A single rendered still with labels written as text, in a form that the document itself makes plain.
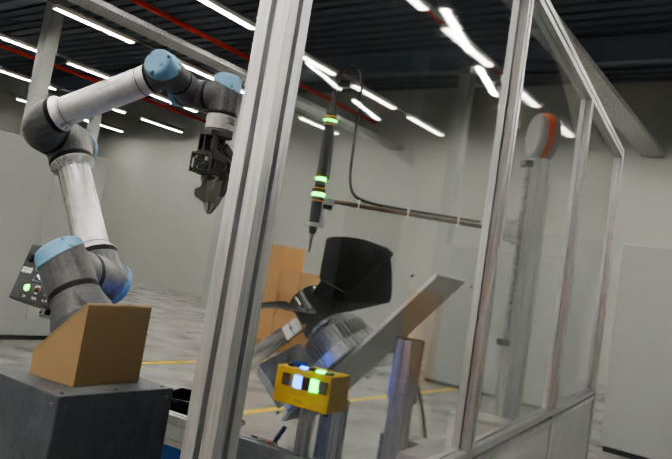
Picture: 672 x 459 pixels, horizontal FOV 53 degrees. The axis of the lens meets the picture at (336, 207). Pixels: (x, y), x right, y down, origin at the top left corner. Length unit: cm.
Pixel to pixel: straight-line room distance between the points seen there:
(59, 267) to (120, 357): 25
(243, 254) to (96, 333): 89
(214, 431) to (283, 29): 42
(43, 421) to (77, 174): 70
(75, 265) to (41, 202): 675
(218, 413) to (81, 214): 121
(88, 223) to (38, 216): 655
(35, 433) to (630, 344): 638
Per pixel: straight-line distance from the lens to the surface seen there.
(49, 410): 148
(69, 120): 185
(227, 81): 178
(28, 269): 243
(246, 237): 69
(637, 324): 732
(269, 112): 71
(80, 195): 188
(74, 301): 161
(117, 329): 159
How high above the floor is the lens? 132
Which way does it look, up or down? 5 degrees up
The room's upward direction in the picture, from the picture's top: 9 degrees clockwise
